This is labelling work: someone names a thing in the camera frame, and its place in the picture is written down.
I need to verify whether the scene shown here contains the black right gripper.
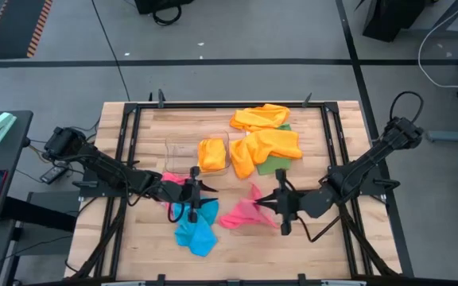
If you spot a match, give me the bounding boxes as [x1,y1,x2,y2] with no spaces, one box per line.
[254,168,305,236]

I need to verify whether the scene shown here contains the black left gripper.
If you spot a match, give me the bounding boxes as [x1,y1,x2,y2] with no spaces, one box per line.
[179,166,219,223]

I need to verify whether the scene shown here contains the pink microfiber towel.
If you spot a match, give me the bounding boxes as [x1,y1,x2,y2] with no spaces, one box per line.
[218,183,281,230]
[160,172,190,215]

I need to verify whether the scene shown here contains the orange microfiber towel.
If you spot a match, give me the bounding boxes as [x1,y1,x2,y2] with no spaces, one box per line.
[196,137,228,172]
[229,103,292,133]
[228,129,304,180]

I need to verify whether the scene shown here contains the blue microfiber towel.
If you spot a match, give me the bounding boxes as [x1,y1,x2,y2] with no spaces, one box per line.
[173,197,220,257]

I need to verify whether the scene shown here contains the green microfiber towel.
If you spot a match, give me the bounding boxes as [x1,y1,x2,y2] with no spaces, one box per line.
[256,123,293,176]

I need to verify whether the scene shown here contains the clear plastic bin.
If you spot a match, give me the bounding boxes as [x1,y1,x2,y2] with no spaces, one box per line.
[163,129,232,176]

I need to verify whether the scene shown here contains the black power adapter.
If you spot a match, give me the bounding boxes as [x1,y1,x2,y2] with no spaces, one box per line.
[40,164,70,185]

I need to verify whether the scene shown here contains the grey desk foot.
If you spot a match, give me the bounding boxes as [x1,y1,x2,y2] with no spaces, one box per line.
[426,129,458,144]

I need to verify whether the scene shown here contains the black side desk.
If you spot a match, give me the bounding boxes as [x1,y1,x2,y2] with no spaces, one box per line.
[0,110,34,227]

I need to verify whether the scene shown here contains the black desk base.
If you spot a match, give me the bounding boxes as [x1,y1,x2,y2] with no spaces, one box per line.
[362,0,458,43]

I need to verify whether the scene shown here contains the black floor mat orange edge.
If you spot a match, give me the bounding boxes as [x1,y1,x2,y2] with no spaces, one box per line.
[0,0,53,60]

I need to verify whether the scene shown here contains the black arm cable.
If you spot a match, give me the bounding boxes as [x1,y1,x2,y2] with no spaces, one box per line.
[389,91,425,124]
[295,214,342,243]
[167,198,186,224]

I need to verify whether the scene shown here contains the black metal table frame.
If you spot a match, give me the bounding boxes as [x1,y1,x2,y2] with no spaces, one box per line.
[95,90,373,285]

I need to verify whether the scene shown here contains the black cable bundle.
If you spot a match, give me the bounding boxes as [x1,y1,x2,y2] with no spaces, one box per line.
[69,196,129,279]
[338,206,399,277]

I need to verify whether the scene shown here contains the thin black floor cable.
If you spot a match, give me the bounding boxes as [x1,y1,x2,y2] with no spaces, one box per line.
[91,0,131,102]

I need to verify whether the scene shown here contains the black equipment with cable loop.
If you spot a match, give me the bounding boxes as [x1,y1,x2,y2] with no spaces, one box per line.
[134,0,196,27]

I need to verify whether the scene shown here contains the white floor cable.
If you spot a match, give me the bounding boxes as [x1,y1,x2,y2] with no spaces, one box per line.
[417,0,458,89]

